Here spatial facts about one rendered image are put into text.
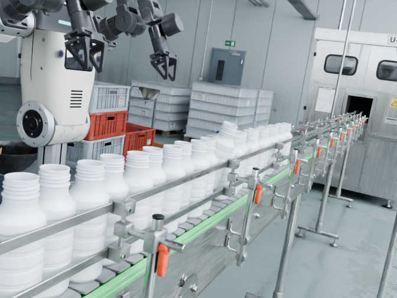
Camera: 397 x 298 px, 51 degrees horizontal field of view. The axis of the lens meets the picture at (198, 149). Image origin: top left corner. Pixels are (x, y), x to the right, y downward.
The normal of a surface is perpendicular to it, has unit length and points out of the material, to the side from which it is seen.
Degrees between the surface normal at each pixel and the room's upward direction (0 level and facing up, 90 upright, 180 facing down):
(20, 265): 90
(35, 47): 90
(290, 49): 90
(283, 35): 90
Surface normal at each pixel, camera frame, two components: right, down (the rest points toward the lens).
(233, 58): -0.42, 0.10
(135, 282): 0.90, 0.20
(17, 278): 0.47, 0.22
